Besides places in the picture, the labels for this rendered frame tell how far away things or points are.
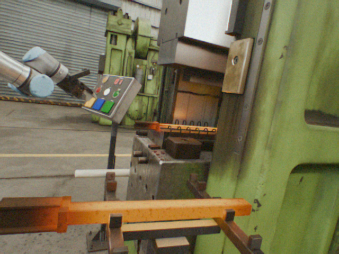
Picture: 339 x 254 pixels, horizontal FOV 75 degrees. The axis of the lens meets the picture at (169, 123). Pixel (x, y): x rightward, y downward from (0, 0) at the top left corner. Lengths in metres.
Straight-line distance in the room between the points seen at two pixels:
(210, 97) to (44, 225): 1.08
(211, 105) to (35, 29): 8.01
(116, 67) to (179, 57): 4.94
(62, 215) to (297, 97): 0.61
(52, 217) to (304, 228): 0.89
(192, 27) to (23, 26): 8.25
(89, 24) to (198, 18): 8.19
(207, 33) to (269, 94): 0.37
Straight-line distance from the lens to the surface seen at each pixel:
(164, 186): 0.82
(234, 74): 0.76
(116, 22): 5.87
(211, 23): 0.94
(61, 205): 0.39
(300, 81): 0.70
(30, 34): 8.89
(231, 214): 0.46
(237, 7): 0.83
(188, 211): 0.43
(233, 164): 0.76
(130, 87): 1.34
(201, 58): 0.96
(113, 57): 5.82
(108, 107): 1.34
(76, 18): 8.99
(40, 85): 0.98
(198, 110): 1.27
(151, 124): 0.96
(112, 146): 1.54
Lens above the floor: 1.17
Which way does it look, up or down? 9 degrees down
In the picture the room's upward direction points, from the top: 9 degrees clockwise
